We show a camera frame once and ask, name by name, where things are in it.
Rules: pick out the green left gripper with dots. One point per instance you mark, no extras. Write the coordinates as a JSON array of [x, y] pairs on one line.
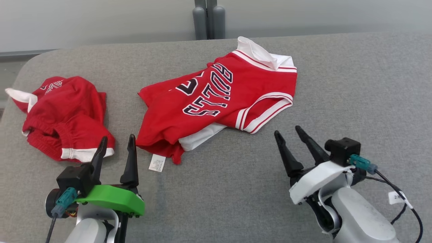
[[114, 199]]

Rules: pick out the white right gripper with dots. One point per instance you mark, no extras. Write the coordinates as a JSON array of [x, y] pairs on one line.
[[317, 179]]

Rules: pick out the red Bulls basketball jersey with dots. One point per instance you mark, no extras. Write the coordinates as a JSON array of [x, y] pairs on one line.
[[162, 114]]

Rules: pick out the red shorts with white trim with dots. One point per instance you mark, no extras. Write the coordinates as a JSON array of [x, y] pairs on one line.
[[67, 111]]

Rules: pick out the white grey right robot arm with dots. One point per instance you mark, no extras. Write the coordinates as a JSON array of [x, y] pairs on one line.
[[361, 216]]

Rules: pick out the black cylindrical left gripper motor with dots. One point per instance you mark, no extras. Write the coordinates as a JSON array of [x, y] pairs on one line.
[[50, 202]]

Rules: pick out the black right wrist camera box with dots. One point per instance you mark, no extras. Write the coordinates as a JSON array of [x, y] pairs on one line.
[[342, 150]]

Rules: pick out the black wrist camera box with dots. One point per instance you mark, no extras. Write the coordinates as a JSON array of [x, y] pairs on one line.
[[72, 179], [342, 150]]

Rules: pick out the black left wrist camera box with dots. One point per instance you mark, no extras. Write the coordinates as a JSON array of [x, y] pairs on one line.
[[72, 179]]

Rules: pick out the grey partition post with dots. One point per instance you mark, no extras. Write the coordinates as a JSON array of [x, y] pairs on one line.
[[217, 20], [199, 20]]

